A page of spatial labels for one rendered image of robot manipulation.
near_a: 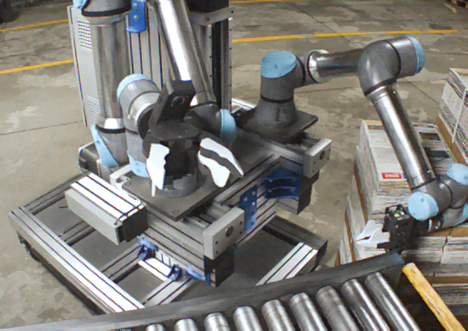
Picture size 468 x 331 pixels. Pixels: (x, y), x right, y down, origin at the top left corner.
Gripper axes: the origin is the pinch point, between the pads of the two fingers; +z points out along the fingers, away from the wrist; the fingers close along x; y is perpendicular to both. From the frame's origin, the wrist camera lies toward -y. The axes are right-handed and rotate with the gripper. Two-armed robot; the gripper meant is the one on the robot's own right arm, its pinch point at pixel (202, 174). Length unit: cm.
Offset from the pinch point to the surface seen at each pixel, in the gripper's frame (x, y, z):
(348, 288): -41, 39, -3
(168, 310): -2.3, 43.7, -14.5
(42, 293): 24, 128, -107
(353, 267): -45, 38, -8
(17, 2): 20, 118, -709
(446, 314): -54, 35, 16
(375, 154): -79, 31, -42
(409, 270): -55, 34, 1
